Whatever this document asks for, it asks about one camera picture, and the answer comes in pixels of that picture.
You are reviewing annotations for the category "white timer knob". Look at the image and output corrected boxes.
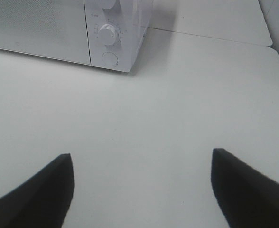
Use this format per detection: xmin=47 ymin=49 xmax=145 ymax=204
xmin=98 ymin=24 xmax=120 ymax=46

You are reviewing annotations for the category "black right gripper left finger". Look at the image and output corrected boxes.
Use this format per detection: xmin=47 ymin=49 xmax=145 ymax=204
xmin=0 ymin=154 xmax=73 ymax=228

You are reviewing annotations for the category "white microwave door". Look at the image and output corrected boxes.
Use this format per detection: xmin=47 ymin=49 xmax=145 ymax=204
xmin=0 ymin=0 xmax=91 ymax=65

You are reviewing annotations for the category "white microwave oven body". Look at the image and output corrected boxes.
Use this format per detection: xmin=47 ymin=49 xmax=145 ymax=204
xmin=84 ymin=0 xmax=153 ymax=72

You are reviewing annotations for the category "round white door button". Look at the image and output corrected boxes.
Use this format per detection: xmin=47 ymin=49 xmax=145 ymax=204
xmin=102 ymin=52 xmax=118 ymax=67

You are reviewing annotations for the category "white upper power knob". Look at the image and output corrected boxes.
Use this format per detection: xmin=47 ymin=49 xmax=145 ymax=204
xmin=99 ymin=0 xmax=120 ymax=10

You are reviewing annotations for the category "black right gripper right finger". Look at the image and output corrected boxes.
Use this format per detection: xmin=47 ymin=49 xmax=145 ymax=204
xmin=212 ymin=148 xmax=279 ymax=228

